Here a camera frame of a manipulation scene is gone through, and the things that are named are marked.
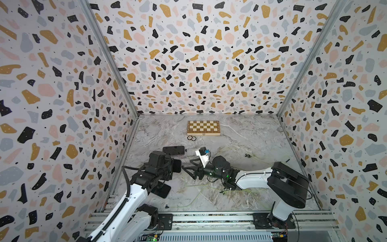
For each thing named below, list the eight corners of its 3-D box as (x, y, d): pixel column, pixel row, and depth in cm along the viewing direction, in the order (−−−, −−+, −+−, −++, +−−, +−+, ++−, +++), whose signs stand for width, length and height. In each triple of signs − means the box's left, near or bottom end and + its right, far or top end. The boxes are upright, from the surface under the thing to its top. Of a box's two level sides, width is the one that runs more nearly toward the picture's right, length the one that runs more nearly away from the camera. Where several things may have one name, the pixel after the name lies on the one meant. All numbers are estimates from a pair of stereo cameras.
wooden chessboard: (187, 135, 111) (186, 132, 109) (188, 123, 119) (187, 120, 117) (220, 136, 111) (220, 133, 109) (218, 123, 119) (219, 120, 117)
